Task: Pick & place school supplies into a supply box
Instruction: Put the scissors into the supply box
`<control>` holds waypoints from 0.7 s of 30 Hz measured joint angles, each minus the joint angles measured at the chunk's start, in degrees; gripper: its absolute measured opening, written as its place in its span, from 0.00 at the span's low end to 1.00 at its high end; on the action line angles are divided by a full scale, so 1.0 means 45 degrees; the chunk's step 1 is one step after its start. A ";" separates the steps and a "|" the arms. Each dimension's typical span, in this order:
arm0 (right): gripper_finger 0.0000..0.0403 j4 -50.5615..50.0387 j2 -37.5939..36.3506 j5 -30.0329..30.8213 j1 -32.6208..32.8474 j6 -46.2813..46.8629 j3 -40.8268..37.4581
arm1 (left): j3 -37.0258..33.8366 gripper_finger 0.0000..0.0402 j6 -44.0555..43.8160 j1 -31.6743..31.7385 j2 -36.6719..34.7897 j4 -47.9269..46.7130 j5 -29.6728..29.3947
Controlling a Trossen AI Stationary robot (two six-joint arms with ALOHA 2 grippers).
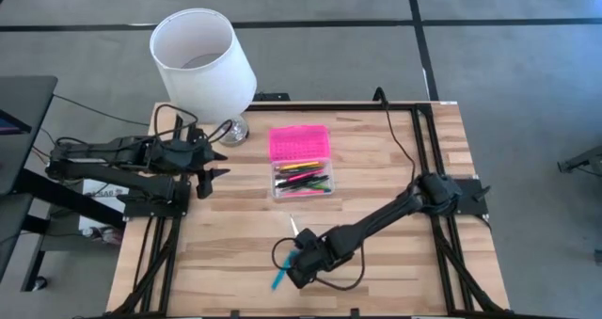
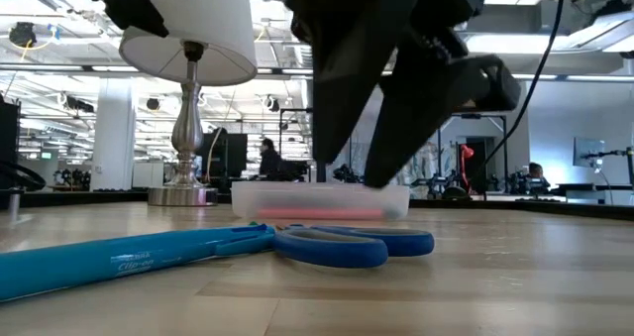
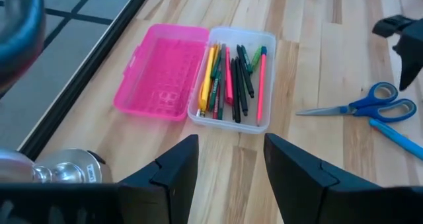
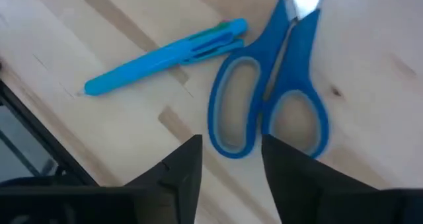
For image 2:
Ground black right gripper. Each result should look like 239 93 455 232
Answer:
283 0 523 189

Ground clear supply box pink lid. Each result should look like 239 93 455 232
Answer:
231 180 411 222

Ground pink pencil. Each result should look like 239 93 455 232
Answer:
256 206 386 221

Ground blue handled scissors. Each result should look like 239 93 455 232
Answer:
271 223 436 270

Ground blue clip-on pen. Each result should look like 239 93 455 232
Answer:
0 222 276 303

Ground white shade silver table lamp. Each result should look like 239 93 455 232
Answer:
118 0 259 207

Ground patterned grey cloth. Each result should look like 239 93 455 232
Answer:
395 142 450 186

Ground red desk lamp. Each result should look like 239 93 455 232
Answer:
459 144 476 178

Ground white round column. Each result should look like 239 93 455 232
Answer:
90 93 136 192

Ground person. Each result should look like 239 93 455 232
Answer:
259 137 284 181
524 161 552 194

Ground black monitor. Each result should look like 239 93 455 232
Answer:
197 132 249 179

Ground black cabinet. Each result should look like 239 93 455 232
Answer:
0 100 21 191

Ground black ceiling dome camera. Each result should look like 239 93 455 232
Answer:
8 21 39 49

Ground black cable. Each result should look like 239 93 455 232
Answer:
473 0 569 191

